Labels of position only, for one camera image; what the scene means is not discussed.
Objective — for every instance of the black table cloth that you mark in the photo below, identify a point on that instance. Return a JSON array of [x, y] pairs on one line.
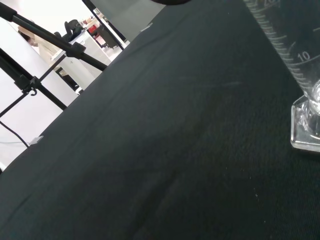
[[175, 140]]

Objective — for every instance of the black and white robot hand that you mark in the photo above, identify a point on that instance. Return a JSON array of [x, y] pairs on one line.
[[171, 2]]

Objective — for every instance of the black tripod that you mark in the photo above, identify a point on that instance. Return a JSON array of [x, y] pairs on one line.
[[37, 55]]

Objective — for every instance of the clear cloth clip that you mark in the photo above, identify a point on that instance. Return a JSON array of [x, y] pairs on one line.
[[147, 27], [36, 140]]

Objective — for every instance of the black metal frame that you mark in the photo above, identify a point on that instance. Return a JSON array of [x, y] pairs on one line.
[[107, 27]]

